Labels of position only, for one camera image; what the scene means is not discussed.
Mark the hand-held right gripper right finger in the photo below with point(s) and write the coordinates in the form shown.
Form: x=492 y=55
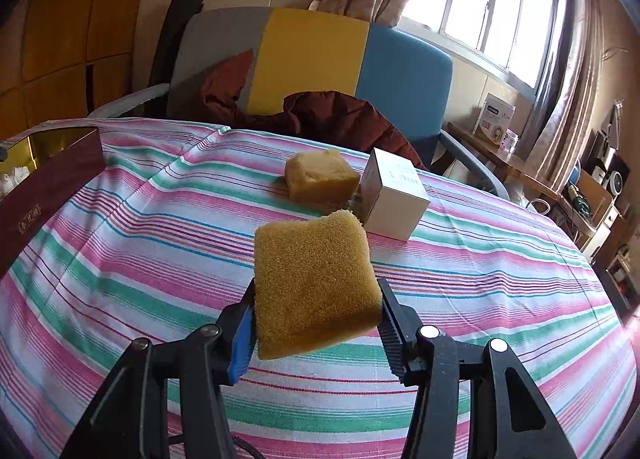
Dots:
x=395 y=339

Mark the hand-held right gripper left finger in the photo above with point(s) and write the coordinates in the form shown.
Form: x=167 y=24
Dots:
x=242 y=349

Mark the small yellow sponge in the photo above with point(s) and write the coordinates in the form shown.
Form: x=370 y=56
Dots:
x=310 y=284

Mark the dark red gift box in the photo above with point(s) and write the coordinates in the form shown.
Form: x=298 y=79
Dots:
x=50 y=189

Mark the white cloth toy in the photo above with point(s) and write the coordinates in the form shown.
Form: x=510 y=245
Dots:
x=12 y=181

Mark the pale cardboard box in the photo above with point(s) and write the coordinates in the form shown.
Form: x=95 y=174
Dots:
x=395 y=204

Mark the striped bed sheet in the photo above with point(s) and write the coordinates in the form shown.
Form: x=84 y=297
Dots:
x=150 y=249

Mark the large yellow sponge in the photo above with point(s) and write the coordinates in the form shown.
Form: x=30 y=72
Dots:
x=320 y=179

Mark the wooden desk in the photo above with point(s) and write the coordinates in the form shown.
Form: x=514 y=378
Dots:
x=530 y=174

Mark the dark red jacket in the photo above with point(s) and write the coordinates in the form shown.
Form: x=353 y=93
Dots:
x=340 y=124

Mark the glass mug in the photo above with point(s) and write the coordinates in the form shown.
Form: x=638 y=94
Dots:
x=511 y=143

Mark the white printed carton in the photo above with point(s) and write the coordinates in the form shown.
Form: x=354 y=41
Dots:
x=494 y=118

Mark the black speaker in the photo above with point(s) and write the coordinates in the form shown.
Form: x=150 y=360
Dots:
x=612 y=178

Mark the grey yellow blue sofa chair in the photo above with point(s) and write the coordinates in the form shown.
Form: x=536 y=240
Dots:
x=310 y=59

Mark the window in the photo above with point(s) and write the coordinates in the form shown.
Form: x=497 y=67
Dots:
x=490 y=4

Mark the wooden wardrobe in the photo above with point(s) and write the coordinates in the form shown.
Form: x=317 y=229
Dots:
x=75 y=14

